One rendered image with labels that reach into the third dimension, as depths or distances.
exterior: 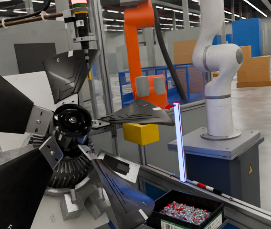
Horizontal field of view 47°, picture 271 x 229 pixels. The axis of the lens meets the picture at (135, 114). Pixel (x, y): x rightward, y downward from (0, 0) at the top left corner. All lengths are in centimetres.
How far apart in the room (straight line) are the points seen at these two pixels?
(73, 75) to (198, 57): 62
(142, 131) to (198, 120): 97
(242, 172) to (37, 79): 97
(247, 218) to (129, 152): 103
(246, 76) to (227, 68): 873
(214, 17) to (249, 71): 868
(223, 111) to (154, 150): 76
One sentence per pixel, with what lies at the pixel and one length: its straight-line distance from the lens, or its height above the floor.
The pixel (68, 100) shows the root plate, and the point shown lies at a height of 127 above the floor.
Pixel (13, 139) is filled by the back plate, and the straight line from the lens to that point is 120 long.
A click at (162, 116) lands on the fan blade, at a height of 117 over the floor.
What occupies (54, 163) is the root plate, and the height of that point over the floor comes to 110.
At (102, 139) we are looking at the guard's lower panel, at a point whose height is 92.
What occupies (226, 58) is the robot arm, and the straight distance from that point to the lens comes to 139.
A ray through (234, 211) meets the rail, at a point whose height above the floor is 83.
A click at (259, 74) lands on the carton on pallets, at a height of 35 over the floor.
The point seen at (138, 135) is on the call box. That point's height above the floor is 103.
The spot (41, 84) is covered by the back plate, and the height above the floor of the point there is 131.
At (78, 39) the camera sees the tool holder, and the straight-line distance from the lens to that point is 97.
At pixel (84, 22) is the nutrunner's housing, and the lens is 99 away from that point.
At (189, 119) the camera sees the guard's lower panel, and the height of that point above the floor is 89.
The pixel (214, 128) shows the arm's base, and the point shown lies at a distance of 147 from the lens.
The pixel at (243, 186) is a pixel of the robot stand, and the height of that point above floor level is 77.
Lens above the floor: 139
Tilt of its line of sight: 11 degrees down
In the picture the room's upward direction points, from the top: 7 degrees counter-clockwise
